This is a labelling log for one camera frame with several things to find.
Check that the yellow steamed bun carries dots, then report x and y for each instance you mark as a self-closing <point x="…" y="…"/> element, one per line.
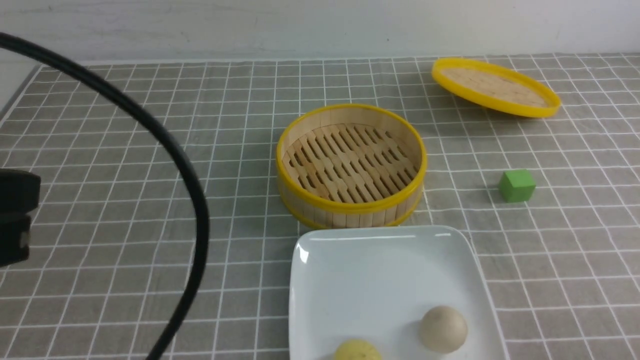
<point x="356" y="349"/>

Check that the white steamed bun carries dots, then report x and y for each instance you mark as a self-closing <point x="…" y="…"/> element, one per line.
<point x="443" y="329"/>

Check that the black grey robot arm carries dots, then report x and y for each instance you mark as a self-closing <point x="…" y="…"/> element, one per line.
<point x="19" y="195"/>

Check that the white square plate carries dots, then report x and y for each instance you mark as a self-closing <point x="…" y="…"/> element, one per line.
<point x="377" y="284"/>

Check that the bamboo steamer basket yellow rim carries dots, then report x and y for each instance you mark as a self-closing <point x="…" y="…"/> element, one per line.
<point x="351" y="166"/>

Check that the yellow rimmed steamer lid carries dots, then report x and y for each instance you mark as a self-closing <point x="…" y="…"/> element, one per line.
<point x="495" y="87"/>

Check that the green wooden cube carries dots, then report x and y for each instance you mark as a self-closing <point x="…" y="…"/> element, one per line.
<point x="516" y="185"/>

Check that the grey checked tablecloth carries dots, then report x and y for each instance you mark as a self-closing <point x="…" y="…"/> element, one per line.
<point x="112" y="240"/>

